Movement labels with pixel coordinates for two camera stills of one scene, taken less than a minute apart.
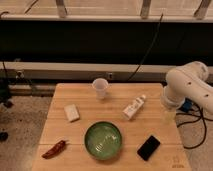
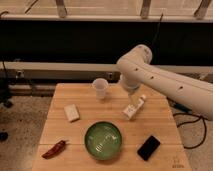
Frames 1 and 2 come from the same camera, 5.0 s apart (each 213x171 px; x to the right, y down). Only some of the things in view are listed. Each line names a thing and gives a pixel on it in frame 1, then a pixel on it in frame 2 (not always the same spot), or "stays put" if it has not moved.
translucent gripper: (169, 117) -> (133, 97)
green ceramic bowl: (103, 140) stays put
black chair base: (5, 98) stays put
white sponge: (71, 112) stays put
